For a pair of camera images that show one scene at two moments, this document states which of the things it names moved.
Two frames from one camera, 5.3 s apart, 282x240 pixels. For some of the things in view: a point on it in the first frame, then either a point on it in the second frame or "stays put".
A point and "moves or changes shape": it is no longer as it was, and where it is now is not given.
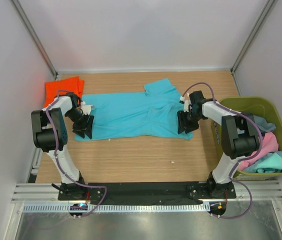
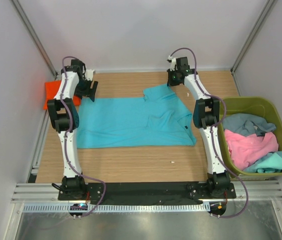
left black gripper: [79, 129] to [89, 92]
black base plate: [148, 193] stays put
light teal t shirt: [273, 162] stays put
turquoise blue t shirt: [153, 114] moves or changes shape
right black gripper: [182, 122] to [169, 82]
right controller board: [217, 208] stays put
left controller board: [81, 206] stays put
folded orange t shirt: [72, 85] stays put
